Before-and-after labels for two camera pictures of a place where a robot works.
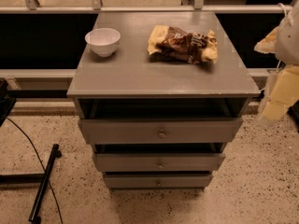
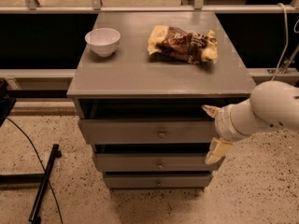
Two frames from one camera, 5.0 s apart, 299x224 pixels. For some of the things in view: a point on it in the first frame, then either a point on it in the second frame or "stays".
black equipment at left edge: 7,104 stays
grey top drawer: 120,131 stays
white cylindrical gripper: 288,42 -> 223,124
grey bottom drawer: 158,181 stays
